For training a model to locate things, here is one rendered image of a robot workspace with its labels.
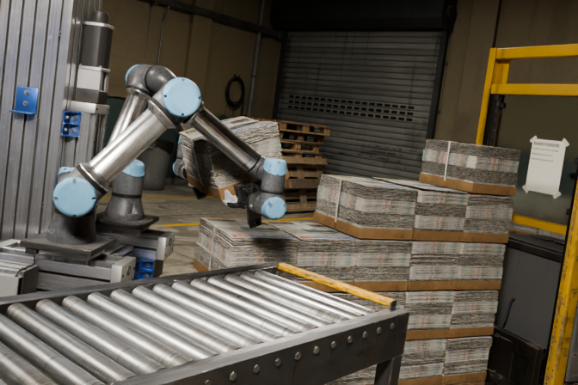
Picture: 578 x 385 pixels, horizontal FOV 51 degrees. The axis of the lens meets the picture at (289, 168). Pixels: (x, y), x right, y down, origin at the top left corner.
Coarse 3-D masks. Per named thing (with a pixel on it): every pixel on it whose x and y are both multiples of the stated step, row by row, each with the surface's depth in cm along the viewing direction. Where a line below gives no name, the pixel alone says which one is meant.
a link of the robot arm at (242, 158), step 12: (204, 108) 200; (192, 120) 198; (204, 120) 199; (216, 120) 201; (204, 132) 201; (216, 132) 201; (228, 132) 203; (216, 144) 203; (228, 144) 202; (240, 144) 204; (240, 156) 204; (252, 156) 206; (252, 168) 206
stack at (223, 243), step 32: (224, 224) 251; (288, 224) 271; (320, 224) 283; (224, 256) 234; (256, 256) 234; (288, 256) 241; (320, 256) 249; (352, 256) 256; (384, 256) 264; (416, 256) 273; (448, 256) 282; (416, 320) 276; (448, 320) 285; (416, 352) 279; (352, 384) 264
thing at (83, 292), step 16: (192, 272) 180; (208, 272) 183; (224, 272) 185; (240, 272) 189; (272, 272) 200; (80, 288) 152; (96, 288) 154; (112, 288) 155; (128, 288) 158; (0, 304) 134; (32, 304) 139
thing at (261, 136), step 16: (240, 128) 232; (256, 128) 227; (272, 128) 230; (208, 144) 220; (256, 144) 228; (272, 144) 231; (208, 160) 224; (224, 160) 223; (208, 176) 228; (224, 176) 223; (240, 176) 226
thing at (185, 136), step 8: (224, 120) 256; (232, 120) 253; (240, 120) 252; (248, 120) 249; (192, 128) 251; (184, 136) 244; (192, 136) 239; (184, 144) 248; (184, 152) 251; (192, 152) 240; (184, 160) 252; (192, 160) 243; (192, 168) 245; (192, 176) 250
